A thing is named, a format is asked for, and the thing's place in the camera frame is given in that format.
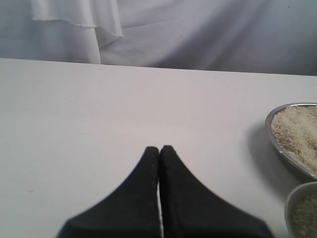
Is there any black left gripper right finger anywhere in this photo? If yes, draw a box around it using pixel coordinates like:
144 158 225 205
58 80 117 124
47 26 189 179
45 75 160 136
159 145 273 238

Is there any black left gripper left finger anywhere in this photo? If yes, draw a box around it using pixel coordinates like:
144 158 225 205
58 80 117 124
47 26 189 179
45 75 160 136
57 147 161 238

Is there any white ceramic rice bowl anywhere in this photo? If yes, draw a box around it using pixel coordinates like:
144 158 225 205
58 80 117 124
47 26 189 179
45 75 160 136
284 182 317 238

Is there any round steel rice tray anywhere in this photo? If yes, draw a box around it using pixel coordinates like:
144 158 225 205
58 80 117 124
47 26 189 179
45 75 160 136
265 103 317 181

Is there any white fabric backdrop curtain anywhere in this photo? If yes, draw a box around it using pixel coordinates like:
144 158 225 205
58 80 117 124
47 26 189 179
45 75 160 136
0 0 317 75

